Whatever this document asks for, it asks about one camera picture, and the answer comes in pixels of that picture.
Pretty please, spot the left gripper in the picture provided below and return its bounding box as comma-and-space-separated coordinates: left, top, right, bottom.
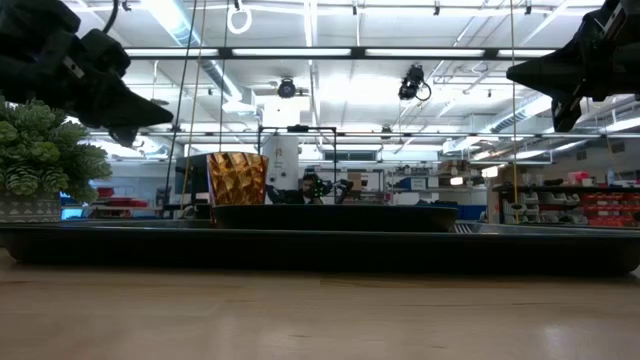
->
24, 22, 174, 130

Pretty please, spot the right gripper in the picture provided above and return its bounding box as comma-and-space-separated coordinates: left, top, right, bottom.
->
506, 0, 640, 101

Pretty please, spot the amber faceted cup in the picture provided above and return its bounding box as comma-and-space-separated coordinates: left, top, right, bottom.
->
206, 151, 270, 227

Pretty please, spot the black round plate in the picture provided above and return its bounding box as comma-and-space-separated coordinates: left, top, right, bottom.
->
212, 203, 459, 233

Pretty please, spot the red tray stack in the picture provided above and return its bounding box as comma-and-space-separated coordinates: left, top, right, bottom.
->
91, 187, 150, 210

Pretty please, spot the large black serving tray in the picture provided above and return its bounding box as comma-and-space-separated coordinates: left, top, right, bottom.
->
0, 219, 640, 277

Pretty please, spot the green artificial pine plant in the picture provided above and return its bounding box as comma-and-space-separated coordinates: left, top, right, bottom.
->
0, 97, 114, 204

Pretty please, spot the black computer monitor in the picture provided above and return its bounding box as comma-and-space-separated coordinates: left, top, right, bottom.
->
174, 152, 210, 195

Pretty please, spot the pink box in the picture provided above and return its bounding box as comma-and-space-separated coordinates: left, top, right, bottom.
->
566, 170, 592, 188

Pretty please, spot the blue lit screen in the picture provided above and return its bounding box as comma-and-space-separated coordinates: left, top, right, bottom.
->
59, 192, 87, 222

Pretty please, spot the grey patterned plant pot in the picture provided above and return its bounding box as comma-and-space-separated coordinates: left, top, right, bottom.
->
0, 196, 63, 225

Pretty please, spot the shelf rack with red bins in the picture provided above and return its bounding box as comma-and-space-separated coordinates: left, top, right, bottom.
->
492, 183, 640, 228

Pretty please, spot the blue storage bin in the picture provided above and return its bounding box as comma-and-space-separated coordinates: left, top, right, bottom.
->
457, 203, 489, 222

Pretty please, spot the round black ceiling fixture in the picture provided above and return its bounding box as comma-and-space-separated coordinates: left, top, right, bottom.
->
276, 76, 298, 100

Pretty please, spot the white round column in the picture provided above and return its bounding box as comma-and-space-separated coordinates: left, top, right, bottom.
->
261, 135, 300, 192

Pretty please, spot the grey horizontal pipe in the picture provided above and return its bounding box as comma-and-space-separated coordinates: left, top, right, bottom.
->
88, 130, 640, 140

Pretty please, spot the person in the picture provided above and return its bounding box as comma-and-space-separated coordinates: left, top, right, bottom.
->
267, 173, 354, 205

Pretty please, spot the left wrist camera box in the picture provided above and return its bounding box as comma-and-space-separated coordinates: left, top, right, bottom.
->
108, 125, 141, 150

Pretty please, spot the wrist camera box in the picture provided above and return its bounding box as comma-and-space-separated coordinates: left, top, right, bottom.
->
550, 94, 584, 134
108, 125, 141, 150

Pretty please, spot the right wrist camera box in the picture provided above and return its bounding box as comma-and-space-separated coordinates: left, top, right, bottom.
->
550, 94, 584, 134

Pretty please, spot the thick black hanging cable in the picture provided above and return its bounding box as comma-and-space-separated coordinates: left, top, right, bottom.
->
162, 0, 200, 206

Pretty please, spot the black left camera cable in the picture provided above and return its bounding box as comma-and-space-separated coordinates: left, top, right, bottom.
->
101, 0, 122, 34

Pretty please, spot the thin black hanging cable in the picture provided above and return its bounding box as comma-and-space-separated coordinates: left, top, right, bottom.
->
216, 0, 230, 154

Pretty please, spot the white looped cable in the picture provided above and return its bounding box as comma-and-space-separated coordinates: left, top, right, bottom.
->
226, 0, 254, 36

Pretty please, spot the black overhead camera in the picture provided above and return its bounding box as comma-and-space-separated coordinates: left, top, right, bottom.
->
397, 63, 433, 103

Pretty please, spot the black overhead frame rail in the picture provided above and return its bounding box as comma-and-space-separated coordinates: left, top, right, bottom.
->
122, 46, 561, 62

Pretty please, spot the black tubular stand frame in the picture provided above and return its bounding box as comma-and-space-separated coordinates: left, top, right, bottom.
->
256, 124, 340, 205

